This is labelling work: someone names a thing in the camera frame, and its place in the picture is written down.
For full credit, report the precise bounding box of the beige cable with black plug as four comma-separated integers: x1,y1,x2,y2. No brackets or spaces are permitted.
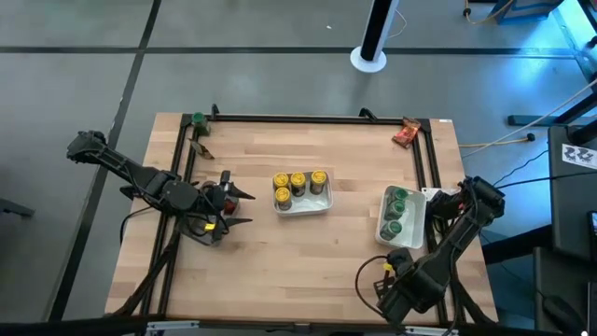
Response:
459,133,536,149

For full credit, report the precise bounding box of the yellow cable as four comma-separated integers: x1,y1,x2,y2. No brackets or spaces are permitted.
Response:
463,0,517,25

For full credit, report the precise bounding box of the black desk foot bar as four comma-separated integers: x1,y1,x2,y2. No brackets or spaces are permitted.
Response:
481,223,554,266
507,91,597,128

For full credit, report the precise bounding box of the black side table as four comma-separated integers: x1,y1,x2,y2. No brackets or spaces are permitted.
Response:
533,245,597,335

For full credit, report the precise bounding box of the cream cable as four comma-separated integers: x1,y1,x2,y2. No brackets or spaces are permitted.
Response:
461,77,597,160

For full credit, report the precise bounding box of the white paper with black marks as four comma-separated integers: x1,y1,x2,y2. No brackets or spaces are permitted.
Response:
562,143,597,170

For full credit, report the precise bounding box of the blue box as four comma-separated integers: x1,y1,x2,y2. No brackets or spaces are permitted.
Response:
489,0,565,24

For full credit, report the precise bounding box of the black aluminium table frame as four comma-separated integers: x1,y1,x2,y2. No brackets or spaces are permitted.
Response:
137,111,470,335

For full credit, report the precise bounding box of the black cable bundle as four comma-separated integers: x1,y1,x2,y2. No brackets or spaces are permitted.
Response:
459,279,498,328
0,218,186,336

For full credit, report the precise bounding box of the white and black pole stand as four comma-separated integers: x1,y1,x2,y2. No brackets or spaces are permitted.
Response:
349,0,401,75

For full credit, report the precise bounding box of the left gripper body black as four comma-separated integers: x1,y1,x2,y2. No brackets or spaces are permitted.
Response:
195,171,232,237

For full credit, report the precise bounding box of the dark transparent plastic bin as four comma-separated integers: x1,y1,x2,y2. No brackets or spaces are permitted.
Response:
179,179,240,247

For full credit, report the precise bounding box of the grey metal desk frame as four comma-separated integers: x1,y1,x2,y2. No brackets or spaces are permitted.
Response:
552,0,597,85

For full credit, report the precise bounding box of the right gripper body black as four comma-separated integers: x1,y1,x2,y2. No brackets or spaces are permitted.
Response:
376,246,421,328

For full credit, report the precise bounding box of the black computer mouse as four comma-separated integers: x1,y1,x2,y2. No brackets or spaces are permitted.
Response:
543,295,584,335

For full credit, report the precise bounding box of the silver metal bracket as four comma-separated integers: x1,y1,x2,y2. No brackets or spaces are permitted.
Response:
404,325,461,336
146,319,201,336

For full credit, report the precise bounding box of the grey floor object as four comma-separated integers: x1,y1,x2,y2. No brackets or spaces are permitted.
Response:
0,198,36,219

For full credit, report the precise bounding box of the white plastic bin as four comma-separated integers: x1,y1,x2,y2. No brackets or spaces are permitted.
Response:
375,185,428,250
271,169,335,218

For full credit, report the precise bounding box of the thin black cable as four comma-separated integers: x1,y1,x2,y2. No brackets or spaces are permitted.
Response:
118,204,158,246
493,148,550,186

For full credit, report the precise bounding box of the black desk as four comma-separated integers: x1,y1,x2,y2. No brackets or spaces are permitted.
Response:
548,124,597,262

